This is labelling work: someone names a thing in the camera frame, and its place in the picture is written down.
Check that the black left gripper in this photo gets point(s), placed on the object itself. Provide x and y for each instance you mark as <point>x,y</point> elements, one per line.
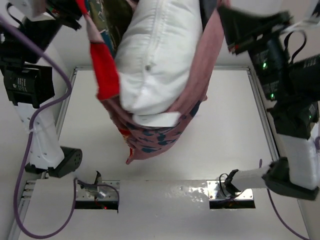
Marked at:
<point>66,11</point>

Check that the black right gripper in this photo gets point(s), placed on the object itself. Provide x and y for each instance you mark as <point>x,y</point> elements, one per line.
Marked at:
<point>238,28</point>

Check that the red patterned pillowcase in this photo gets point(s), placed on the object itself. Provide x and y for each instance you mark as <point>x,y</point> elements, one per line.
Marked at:
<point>106,23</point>

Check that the white pillow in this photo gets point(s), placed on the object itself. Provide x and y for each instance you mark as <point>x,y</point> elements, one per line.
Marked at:
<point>154,58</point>

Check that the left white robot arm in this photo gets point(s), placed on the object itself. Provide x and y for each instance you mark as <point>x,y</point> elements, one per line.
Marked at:
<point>30,86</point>

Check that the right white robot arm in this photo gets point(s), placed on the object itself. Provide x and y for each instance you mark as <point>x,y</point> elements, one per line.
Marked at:
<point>294,87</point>

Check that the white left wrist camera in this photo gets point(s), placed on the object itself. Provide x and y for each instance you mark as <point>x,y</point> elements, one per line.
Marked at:
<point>30,8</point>

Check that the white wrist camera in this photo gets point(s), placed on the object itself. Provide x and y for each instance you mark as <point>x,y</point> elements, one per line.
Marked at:
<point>310,20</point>
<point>30,8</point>

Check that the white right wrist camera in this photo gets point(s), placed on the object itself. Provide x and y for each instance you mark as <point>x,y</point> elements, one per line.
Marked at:
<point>310,20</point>

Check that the aluminium table frame rail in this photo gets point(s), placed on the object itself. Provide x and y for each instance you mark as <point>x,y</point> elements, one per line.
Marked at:
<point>272,145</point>

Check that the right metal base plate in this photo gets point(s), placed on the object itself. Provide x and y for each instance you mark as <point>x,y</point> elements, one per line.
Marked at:
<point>217,192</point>

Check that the metal base plate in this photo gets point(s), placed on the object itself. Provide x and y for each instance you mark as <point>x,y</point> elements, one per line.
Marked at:
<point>217,192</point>
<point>107,192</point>

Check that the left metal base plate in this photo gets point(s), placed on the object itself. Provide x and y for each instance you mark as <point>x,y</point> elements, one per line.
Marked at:
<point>107,192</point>

